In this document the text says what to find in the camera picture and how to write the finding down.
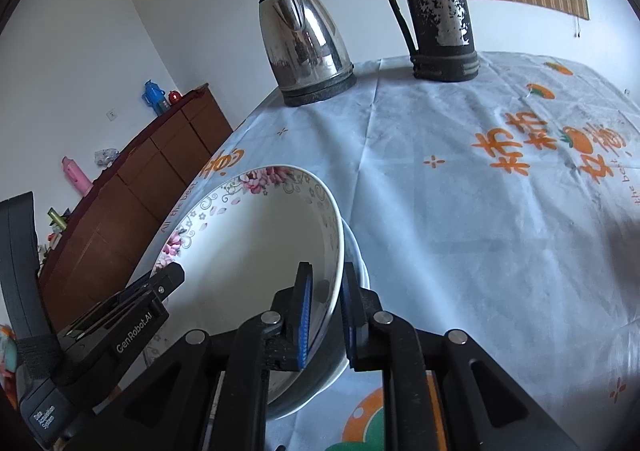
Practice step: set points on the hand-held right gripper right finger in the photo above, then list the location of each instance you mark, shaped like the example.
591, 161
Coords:
350, 326

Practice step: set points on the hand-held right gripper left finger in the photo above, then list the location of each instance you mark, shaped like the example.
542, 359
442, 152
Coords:
302, 321

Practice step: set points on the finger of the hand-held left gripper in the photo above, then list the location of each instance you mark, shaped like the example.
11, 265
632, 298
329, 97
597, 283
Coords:
135, 289
167, 281

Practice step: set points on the plain pale blue plate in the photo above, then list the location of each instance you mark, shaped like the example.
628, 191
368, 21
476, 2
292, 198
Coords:
360, 266

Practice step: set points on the purple floral rim plate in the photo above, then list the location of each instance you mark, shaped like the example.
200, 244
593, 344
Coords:
260, 231

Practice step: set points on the small green bottle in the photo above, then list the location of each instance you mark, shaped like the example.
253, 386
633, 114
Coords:
57, 220

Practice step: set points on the brown wooden cabinet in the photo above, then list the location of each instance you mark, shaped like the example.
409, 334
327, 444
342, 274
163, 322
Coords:
130, 211

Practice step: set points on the pink bottle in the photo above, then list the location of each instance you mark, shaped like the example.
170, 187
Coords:
77, 176

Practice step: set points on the white crumpled plastic bag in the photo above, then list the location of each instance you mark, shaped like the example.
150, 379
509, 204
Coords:
106, 157

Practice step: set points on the printed pale blue tablecloth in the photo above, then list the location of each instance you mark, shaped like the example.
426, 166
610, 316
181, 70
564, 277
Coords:
450, 231

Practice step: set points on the small red ornament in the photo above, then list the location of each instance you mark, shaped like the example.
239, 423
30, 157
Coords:
174, 97

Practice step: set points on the blue bottle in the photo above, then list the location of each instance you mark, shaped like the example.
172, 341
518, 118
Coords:
152, 96

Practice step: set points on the stainless steel electric kettle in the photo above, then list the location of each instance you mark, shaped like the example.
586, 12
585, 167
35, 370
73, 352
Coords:
300, 41

